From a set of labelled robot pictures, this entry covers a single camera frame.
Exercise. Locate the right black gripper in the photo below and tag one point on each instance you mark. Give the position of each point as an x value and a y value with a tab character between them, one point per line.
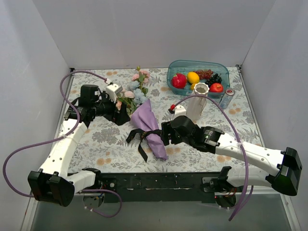
166	134

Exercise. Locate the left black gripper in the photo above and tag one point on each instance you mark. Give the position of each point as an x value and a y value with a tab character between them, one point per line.
116	111

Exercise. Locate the purple pink wrapping paper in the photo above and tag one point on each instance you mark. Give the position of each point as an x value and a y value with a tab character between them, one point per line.
145	119

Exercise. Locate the white pink flower stem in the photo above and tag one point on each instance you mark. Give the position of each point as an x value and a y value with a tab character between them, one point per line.
127	98

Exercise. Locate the white ribbed vase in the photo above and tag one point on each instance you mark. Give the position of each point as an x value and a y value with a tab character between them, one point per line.
197	104

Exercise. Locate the black ribbon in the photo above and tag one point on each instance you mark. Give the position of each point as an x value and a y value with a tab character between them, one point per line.
142	138

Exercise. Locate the blue flower stem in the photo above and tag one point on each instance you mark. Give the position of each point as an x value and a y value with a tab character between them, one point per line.
140	97

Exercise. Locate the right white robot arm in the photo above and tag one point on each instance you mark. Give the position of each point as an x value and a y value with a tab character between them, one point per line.
280	170

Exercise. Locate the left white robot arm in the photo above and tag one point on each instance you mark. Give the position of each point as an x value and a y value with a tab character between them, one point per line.
52	183

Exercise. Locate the peach flower stem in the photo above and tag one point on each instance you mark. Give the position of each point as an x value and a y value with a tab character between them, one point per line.
119	104

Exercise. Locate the floral tablecloth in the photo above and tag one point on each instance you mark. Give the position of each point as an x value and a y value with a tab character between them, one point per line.
103	145

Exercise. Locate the pink flower stem with bud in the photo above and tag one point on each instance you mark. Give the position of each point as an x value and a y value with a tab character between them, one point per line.
139	79

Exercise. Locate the red dragon fruit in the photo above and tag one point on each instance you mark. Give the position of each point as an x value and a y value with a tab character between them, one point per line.
179	81

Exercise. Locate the red apple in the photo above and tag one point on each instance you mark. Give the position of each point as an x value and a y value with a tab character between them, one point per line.
216	88

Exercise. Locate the red grapes bunch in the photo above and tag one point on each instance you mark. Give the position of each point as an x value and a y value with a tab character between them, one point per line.
204	74

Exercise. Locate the silver drink can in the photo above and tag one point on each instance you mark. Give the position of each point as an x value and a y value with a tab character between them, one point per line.
226	98

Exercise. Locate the black grapes bunch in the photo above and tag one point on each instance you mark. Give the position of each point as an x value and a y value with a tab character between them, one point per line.
216	78

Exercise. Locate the teal plastic basket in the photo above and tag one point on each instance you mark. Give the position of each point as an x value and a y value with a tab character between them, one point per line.
185	66

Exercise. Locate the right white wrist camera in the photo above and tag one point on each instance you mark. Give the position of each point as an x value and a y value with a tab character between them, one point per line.
177	110

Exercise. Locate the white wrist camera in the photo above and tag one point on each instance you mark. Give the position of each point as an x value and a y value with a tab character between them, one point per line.
113	90
177	110

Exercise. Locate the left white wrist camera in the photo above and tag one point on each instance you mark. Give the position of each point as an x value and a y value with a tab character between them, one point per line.
113	90

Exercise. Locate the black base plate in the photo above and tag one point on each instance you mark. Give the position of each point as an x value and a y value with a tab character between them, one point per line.
165	187

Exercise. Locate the aluminium frame rail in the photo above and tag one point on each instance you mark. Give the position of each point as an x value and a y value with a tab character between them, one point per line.
263	212

